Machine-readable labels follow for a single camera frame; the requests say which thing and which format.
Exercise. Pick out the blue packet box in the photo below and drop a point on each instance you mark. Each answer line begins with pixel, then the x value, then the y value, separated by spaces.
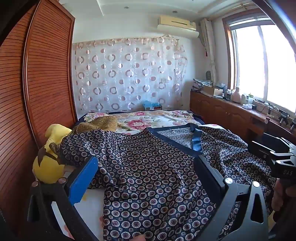
pixel 151 105

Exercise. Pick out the wooden framed window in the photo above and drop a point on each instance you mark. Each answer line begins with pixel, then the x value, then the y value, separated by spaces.
pixel 249 62

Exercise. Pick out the navy circle patterned garment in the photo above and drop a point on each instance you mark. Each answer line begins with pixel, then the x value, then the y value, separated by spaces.
pixel 150 173

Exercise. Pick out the dark hand fan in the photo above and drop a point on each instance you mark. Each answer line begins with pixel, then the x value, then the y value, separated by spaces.
pixel 208 75

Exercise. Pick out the yellow plush toy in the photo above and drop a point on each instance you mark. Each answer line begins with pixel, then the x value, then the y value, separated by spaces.
pixel 48 166

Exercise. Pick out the wooden louvered wardrobe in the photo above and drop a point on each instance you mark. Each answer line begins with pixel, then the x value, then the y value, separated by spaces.
pixel 46 81

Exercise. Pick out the beige wall air conditioner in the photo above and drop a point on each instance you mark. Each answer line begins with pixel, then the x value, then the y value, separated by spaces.
pixel 175 23

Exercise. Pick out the floral beige blanket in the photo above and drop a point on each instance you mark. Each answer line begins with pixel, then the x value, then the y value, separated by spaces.
pixel 138 122

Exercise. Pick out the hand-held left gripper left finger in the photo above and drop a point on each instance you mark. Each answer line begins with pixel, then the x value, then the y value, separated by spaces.
pixel 81 183

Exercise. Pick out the small black tripod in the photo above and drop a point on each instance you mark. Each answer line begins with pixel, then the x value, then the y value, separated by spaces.
pixel 283 117

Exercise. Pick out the circle patterned sheer curtain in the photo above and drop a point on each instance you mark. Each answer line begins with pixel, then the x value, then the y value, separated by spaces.
pixel 129 76

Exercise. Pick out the long wooden cabinet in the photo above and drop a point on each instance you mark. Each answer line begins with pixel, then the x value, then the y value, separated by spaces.
pixel 222 113

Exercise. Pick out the green capped bottle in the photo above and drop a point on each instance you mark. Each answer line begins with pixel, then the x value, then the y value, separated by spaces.
pixel 250 99

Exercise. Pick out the person's right hand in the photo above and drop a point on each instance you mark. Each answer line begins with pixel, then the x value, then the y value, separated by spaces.
pixel 278 197

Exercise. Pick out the cardboard box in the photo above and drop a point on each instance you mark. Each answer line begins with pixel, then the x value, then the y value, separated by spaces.
pixel 211 90

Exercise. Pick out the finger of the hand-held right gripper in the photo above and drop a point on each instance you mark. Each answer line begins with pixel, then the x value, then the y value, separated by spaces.
pixel 288 144

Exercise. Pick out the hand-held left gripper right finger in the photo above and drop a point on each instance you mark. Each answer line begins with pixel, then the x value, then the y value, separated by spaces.
pixel 212 172

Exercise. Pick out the pale pink jug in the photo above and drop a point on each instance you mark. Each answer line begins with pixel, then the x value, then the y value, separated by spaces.
pixel 235 96

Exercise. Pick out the golden brown cloth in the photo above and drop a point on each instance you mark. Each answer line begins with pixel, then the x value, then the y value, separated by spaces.
pixel 97 124

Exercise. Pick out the white tied window curtain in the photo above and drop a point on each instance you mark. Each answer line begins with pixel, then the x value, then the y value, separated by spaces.
pixel 209 46

